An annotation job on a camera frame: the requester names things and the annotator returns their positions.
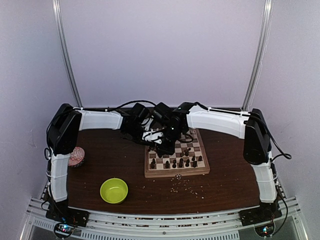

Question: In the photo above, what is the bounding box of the wooden chess board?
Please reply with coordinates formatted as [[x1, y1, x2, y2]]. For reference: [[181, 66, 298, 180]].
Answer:
[[144, 128, 211, 178]]

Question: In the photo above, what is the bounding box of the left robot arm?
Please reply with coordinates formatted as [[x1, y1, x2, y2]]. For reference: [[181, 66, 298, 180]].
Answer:
[[44, 101, 163, 222]]

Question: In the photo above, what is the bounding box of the dark knight piece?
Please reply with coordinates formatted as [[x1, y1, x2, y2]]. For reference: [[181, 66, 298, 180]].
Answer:
[[192, 160, 197, 168]]

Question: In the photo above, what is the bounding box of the pile of dark chess pieces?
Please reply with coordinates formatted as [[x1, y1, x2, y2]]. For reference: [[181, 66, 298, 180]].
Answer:
[[180, 147, 191, 157]]

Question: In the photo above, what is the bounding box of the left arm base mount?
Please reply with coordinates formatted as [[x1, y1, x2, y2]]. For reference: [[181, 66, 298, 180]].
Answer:
[[45, 209, 90, 239]]

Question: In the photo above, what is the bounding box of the aluminium frame post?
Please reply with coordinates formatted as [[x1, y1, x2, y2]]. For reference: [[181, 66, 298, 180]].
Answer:
[[242, 0, 274, 111], [52, 0, 83, 107]]

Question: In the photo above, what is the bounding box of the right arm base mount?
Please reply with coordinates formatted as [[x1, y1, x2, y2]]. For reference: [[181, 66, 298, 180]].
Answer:
[[238, 204, 283, 238]]

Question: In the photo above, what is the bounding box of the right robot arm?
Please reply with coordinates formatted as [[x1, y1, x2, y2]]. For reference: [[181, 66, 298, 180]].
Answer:
[[147, 102, 278, 221]]

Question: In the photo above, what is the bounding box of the left aluminium frame post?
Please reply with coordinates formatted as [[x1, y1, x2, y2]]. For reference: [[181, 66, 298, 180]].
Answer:
[[52, 0, 83, 107]]

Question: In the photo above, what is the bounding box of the green plastic bowl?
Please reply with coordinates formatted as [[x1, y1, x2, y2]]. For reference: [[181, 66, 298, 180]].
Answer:
[[99, 178, 129, 205]]

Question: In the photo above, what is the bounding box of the right aluminium frame post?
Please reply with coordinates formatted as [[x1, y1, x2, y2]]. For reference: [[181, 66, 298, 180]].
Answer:
[[242, 0, 274, 111]]

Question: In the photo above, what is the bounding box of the dark queen piece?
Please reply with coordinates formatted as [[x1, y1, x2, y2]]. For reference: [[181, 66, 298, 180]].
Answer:
[[164, 161, 170, 169]]

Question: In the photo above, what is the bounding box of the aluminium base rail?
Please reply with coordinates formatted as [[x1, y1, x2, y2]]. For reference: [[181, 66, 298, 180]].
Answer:
[[18, 197, 311, 240]]

